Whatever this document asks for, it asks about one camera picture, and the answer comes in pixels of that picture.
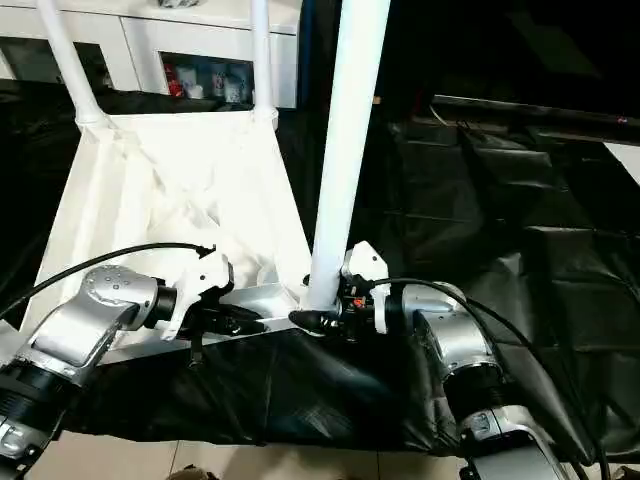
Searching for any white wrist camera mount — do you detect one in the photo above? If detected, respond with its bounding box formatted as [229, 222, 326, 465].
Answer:
[161, 248, 236, 343]
[341, 240, 391, 336]

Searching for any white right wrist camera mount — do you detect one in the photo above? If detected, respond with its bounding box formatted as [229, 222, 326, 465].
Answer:
[341, 240, 391, 336]

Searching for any white plastic table top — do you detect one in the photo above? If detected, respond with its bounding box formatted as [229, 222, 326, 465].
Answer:
[0, 108, 332, 370]

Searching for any white cabinet with glass doors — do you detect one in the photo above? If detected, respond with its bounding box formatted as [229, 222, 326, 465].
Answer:
[0, 0, 302, 110]

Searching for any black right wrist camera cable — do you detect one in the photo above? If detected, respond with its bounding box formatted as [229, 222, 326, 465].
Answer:
[373, 276, 610, 480]

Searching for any white paper sheet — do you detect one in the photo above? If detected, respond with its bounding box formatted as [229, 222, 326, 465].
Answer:
[601, 141, 640, 177]

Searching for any black flat board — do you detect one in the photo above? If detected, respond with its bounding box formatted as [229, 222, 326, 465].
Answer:
[431, 93, 640, 135]

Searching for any black mat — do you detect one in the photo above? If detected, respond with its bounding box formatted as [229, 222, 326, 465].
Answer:
[0, 87, 640, 464]

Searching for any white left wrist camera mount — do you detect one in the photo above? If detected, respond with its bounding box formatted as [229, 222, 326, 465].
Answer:
[161, 248, 236, 343]

